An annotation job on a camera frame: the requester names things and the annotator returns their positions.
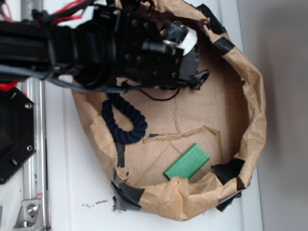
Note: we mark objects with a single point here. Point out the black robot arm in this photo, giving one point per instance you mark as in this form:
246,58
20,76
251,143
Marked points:
91,47

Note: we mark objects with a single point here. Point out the green block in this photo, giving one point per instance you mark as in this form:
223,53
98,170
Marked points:
189,163

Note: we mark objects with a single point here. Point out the brown paper bag bin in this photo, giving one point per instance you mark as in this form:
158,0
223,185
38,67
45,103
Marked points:
201,146

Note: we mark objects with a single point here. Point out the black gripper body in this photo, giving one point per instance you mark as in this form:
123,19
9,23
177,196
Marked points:
154,58

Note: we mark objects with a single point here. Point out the aluminium rail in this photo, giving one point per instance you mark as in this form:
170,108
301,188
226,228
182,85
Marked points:
35,168

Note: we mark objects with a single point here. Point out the metal corner bracket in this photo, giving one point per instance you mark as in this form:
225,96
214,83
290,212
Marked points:
30,217

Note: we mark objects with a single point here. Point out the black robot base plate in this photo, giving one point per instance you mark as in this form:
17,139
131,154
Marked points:
17,132

